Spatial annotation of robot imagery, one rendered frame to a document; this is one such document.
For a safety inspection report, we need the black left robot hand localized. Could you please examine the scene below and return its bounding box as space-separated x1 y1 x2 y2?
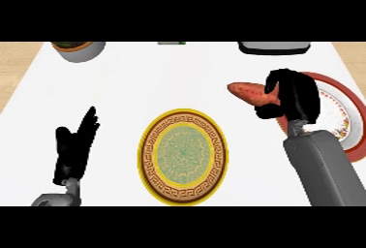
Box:
52 106 102 187

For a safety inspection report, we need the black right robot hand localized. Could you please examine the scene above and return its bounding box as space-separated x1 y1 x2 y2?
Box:
252 68 322 125

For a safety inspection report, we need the red sweet potato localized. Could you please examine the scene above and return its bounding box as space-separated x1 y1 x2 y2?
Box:
226 81 282 108

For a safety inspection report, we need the red rimmed white plate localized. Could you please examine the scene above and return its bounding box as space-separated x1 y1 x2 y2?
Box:
276 71 366 163

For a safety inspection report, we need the yellow brown patterned plate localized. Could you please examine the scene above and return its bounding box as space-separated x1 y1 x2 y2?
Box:
137 108 230 206

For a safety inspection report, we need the grey plant pot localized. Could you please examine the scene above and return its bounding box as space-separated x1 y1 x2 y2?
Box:
50 41 108 64

